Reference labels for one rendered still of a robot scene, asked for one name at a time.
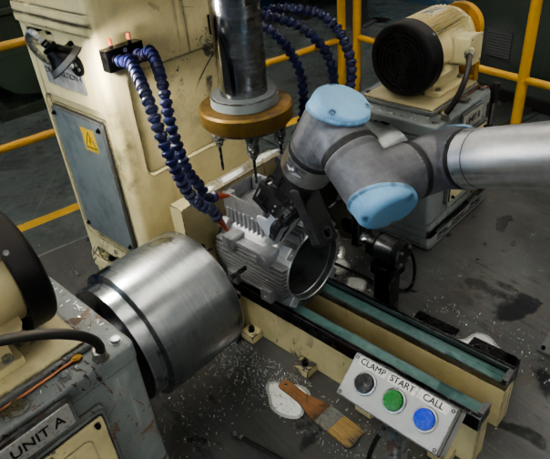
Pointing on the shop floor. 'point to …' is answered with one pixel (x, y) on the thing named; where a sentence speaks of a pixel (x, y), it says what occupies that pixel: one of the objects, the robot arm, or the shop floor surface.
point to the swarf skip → (3, 61)
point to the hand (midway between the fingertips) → (277, 241)
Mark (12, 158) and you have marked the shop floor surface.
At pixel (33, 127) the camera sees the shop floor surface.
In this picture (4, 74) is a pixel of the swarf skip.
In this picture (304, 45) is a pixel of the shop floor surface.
